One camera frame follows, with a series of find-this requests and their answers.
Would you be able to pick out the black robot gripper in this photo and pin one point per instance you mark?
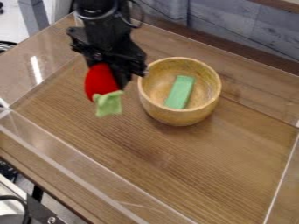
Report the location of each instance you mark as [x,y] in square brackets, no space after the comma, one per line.
[102,39]

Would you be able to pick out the green rectangular block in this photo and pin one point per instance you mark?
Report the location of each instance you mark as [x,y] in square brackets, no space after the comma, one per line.
[180,92]

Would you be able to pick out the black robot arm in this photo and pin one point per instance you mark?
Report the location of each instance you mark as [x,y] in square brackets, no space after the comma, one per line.
[110,8]

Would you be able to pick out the wooden bowl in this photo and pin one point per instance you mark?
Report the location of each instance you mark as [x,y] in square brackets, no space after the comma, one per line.
[154,88]

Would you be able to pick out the black device lower left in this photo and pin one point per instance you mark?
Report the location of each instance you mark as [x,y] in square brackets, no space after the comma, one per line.
[34,212]

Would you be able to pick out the grey post upper left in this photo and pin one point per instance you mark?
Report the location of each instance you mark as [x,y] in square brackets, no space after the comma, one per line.
[34,15]

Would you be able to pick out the clear acrylic tray enclosure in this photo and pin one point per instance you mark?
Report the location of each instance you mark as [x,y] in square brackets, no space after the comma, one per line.
[127,170]

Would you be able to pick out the red plush fruit green leaf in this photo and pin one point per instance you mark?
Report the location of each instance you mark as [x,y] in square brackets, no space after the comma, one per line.
[102,90]

